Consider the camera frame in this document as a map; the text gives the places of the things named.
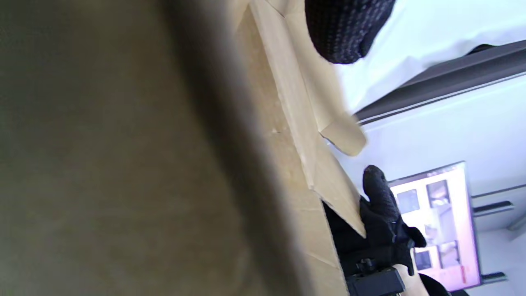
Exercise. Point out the dark grey beam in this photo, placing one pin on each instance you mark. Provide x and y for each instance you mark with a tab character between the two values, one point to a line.
452	78

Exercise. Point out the brown cardboard mailer box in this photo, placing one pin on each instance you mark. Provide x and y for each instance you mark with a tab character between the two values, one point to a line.
123	164

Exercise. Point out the person's right hand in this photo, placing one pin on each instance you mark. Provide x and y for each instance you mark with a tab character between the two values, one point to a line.
378	238

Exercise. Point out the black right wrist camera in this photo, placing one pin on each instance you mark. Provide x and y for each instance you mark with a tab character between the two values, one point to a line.
374	283

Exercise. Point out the person's left hand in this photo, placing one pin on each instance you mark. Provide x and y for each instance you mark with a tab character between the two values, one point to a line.
345	28

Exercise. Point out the person's right forearm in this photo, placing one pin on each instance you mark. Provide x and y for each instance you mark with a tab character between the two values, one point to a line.
415	283

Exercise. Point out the lit computer monitor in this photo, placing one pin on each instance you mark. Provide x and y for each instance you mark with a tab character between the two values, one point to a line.
448	230

